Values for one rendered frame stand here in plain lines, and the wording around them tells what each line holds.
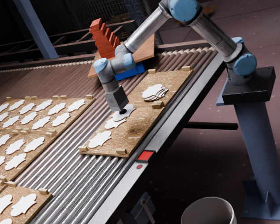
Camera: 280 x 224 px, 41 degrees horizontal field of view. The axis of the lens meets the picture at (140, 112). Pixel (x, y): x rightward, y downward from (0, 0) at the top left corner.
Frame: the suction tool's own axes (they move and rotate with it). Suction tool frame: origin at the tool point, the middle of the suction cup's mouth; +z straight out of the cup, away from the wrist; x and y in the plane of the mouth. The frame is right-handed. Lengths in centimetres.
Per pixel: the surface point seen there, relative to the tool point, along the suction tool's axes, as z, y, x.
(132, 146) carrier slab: 11.2, 12.0, 8.1
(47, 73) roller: 13, -85, -155
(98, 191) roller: 13.1, 41.9, 6.4
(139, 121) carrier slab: 11.2, -8.7, 0.1
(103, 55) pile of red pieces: -3, -71, -65
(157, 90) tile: 7.9, -35.1, -1.1
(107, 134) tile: 10.4, 5.1, -13.5
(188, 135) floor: 105, -111, -48
